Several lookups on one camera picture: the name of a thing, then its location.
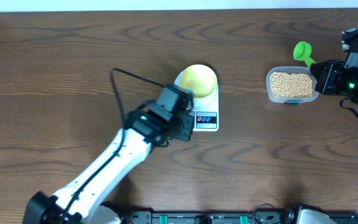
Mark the green plastic scoop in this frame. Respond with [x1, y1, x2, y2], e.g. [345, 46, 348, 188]
[293, 41, 316, 67]

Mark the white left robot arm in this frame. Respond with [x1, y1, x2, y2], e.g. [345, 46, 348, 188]
[23, 85, 194, 223]

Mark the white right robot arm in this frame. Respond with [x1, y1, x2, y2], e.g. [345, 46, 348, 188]
[309, 60, 358, 119]

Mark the white digital kitchen scale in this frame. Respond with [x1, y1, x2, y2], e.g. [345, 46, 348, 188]
[174, 71, 219, 132]

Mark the yellow plastic bowl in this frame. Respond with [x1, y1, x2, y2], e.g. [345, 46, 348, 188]
[180, 64, 218, 98]

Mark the clear container of soybeans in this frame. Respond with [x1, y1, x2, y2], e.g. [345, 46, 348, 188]
[266, 67, 319, 104]

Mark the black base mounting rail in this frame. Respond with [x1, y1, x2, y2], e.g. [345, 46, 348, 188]
[101, 202, 358, 224]

